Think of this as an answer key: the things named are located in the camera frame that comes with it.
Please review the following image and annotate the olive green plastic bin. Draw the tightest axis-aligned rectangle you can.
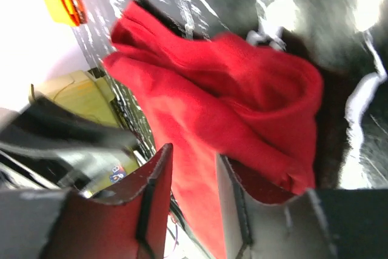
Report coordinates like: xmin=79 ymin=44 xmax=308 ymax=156
xmin=28 ymin=70 xmax=121 ymax=127

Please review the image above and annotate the blue label sticker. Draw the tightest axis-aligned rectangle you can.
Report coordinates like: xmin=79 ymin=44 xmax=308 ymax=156
xmin=109 ymin=166 xmax=127 ymax=183

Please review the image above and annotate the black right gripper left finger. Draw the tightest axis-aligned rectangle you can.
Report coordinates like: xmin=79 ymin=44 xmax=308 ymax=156
xmin=1 ymin=144 xmax=173 ymax=258

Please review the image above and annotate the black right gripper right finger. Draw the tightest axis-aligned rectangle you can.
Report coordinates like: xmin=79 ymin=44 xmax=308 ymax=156
xmin=216 ymin=155 xmax=387 ymax=258

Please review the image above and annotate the red t shirt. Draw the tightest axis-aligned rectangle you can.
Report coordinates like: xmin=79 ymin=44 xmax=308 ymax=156
xmin=103 ymin=0 xmax=323 ymax=258

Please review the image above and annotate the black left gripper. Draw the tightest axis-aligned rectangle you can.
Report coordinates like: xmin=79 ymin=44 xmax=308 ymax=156
xmin=1 ymin=98 xmax=139 ymax=192

